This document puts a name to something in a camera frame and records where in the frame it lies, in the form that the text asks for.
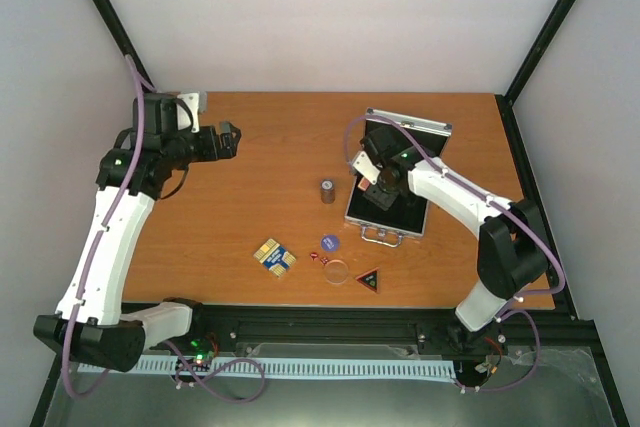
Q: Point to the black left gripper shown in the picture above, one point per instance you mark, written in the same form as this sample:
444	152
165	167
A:
230	148

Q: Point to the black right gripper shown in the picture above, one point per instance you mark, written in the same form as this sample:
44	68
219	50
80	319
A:
383	199

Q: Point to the red playing card box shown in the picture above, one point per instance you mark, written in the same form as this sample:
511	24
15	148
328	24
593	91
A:
364	184

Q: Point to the aluminium poker case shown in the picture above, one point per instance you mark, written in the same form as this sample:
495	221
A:
386	217

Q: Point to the brown poker chip stack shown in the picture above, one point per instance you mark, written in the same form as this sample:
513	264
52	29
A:
327	191

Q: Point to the purple round dealer chip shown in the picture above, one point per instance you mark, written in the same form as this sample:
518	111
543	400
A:
330	243

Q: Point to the blue Texas Hold'em card box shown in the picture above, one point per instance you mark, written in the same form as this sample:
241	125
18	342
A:
274	257

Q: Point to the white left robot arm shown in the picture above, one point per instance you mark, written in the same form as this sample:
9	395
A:
88	324

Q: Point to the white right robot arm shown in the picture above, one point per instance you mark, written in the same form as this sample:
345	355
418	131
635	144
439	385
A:
512	248

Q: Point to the black triangular button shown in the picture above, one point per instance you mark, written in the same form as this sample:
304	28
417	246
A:
369	279

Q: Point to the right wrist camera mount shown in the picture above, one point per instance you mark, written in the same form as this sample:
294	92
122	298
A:
362	164

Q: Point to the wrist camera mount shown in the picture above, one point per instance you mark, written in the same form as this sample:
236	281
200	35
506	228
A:
190	107
362	164

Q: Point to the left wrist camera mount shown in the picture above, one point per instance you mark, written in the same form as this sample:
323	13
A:
190	107

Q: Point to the light blue cable duct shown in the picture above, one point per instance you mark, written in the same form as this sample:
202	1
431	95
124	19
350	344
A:
327	369

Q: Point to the black aluminium frame rail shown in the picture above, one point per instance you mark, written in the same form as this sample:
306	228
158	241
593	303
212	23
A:
575	99

